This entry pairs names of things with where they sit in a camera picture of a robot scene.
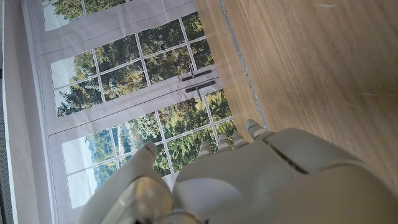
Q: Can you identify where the printed window backdrop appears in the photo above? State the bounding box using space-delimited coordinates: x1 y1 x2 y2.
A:
2 0 238 224

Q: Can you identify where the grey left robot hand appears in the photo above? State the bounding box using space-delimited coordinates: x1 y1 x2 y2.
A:
77 118 398 224

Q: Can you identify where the dark grey door panel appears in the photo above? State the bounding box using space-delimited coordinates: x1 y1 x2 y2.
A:
0 68 15 224

